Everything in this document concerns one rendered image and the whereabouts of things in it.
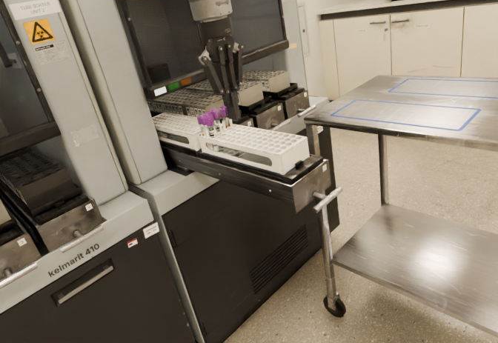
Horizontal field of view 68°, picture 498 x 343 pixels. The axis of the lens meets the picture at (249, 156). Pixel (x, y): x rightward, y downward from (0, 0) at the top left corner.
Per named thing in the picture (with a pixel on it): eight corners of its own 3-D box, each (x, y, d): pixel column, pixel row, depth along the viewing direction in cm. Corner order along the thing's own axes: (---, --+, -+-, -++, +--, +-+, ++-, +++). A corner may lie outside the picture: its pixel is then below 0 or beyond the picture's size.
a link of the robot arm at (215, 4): (236, -15, 79) (241, 14, 81) (210, -9, 85) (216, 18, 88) (204, -9, 74) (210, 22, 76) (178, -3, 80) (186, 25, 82)
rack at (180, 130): (145, 139, 123) (139, 122, 120) (170, 128, 129) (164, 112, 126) (198, 155, 102) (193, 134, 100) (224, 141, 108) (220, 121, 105)
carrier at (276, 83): (286, 85, 145) (284, 70, 142) (290, 86, 143) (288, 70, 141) (266, 95, 138) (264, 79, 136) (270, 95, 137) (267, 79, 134)
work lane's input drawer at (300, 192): (141, 158, 127) (133, 134, 123) (173, 142, 135) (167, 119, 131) (312, 221, 76) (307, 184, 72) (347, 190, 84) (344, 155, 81)
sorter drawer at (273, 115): (155, 115, 173) (150, 97, 169) (179, 106, 181) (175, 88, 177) (268, 137, 122) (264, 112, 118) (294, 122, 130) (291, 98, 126)
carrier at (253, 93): (260, 98, 136) (257, 82, 133) (264, 98, 134) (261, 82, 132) (237, 108, 129) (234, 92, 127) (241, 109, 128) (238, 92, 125)
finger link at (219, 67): (223, 45, 83) (218, 47, 82) (232, 93, 87) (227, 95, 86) (212, 46, 85) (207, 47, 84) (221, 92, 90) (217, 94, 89)
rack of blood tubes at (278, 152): (201, 156, 101) (196, 135, 98) (228, 141, 107) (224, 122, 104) (284, 180, 80) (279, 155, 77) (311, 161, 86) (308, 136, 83)
